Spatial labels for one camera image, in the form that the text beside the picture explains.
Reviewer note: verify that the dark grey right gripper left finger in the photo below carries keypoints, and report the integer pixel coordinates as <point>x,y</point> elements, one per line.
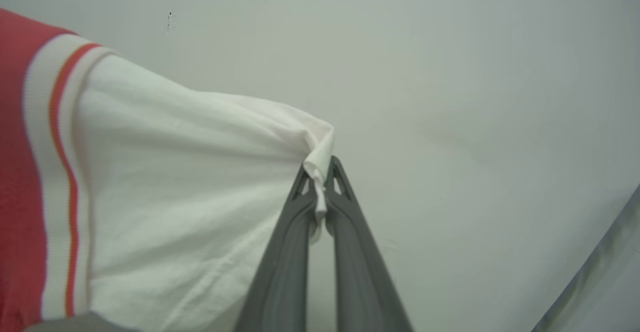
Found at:
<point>282,272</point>

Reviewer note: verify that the red and white basketball jersey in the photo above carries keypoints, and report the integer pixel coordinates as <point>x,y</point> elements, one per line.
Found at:
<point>175,172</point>

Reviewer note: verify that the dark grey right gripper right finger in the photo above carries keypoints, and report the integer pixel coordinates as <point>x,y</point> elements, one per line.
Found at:
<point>357,272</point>

